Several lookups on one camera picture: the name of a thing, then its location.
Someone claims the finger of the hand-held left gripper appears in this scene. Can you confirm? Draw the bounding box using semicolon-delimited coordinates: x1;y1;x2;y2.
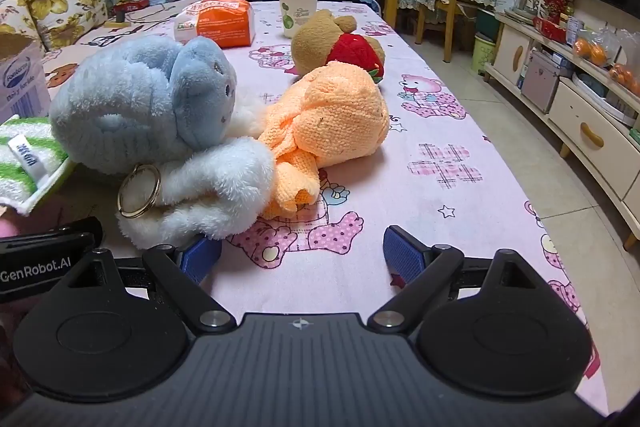
47;217;104;254

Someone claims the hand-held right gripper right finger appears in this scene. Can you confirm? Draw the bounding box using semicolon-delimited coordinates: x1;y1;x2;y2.
367;225;571;334

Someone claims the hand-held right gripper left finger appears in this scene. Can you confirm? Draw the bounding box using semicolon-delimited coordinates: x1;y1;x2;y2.
45;234;237;336

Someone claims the green striped towel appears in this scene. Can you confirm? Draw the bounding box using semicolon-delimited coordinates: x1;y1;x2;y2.
0;114;76;214

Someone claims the blue and white plush toy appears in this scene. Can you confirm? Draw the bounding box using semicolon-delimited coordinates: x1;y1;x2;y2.
49;34;276;250

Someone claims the orange knitted cloth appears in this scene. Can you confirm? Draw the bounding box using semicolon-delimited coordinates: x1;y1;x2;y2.
257;61;391;220

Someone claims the cardboard box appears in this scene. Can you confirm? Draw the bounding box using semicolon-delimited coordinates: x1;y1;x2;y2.
0;32;52;125

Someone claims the brown bear plush with strawberry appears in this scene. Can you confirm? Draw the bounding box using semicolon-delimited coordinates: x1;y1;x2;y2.
291;11;386;84

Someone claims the floral sofa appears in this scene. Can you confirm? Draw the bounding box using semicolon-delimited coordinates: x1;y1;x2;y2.
0;0;201;82

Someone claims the yellow floral sofa cushion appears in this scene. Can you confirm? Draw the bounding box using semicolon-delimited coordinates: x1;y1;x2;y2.
0;0;46;52
25;0;108;50

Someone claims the green waste bin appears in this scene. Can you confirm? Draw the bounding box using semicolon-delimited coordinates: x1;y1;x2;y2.
472;34;496;75

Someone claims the red box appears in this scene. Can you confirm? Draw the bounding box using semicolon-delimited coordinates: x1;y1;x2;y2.
112;0;151;20

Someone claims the cream cabinet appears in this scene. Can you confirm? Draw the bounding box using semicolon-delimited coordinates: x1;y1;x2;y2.
485;9;640;250

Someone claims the grey storage box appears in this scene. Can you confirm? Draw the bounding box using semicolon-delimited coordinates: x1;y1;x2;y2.
522;49;563;112

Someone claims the orange tissue packet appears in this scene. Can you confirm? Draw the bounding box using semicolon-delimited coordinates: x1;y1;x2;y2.
173;0;256;50

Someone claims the white paper cup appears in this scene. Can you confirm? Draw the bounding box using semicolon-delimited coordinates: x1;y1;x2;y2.
277;0;319;38

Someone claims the bag of oranges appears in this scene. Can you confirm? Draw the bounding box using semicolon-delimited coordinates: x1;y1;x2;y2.
572;32;640;95

